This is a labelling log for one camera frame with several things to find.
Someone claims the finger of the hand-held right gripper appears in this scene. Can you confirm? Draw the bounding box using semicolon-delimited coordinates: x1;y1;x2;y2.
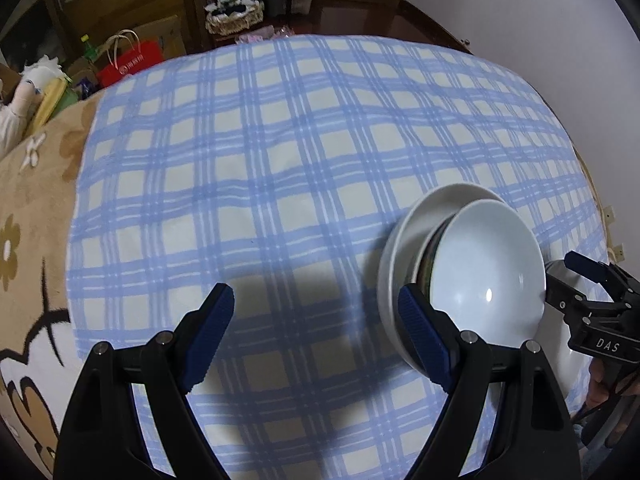
564;251;640;307
545;272;602;332

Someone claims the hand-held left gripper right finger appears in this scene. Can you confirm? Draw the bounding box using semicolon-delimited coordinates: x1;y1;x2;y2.
397;284;582;480

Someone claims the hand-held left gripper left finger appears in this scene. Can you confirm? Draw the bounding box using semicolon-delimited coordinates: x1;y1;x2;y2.
52;282;236;480

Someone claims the white bowl with red label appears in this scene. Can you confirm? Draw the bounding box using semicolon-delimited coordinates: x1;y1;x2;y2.
378;183;508;373

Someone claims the person's right hand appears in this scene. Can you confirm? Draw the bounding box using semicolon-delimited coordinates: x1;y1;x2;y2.
586;359;610;412

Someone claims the beige floral blanket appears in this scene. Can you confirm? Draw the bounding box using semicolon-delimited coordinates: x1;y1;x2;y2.
0;95;106;480

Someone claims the blue plaid cloth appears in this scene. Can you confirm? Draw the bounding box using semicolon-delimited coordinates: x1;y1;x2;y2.
65;35;613;480

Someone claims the yellow soft cushion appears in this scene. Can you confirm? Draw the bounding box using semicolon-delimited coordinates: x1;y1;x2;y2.
32;77;72;127

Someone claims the red paper bag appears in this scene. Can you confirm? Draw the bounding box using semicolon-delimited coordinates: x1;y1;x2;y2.
97;30;164;89

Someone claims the pink white plush toy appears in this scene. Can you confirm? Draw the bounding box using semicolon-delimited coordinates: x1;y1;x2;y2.
0;80;37;161

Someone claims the brown cardboard box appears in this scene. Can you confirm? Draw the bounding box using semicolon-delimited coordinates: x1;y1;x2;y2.
132;15;184;59

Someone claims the green bottle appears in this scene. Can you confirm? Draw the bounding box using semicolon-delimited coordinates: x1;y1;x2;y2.
80;35;102;64

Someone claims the white fluffy toy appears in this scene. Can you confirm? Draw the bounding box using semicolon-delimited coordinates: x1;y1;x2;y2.
22;57;64;84

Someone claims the basket of clothes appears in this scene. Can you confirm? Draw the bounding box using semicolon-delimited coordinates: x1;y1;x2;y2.
205;0;264;37

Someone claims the open cardboard box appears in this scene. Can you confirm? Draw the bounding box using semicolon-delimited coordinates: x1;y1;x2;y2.
0;62;22;106

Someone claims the wooden cabinet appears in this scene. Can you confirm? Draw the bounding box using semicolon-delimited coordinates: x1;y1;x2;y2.
37;0;211;68

